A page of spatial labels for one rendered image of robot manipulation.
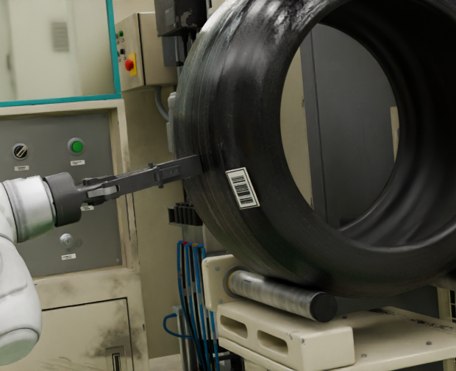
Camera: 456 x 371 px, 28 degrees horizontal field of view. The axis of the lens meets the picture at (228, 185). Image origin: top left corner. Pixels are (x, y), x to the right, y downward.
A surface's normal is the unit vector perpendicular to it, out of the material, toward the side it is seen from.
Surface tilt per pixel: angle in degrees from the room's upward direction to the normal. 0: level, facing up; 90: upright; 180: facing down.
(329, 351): 90
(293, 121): 90
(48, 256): 90
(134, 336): 90
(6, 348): 136
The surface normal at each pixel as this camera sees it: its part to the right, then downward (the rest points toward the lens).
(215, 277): 0.37, 0.01
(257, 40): -0.36, -0.32
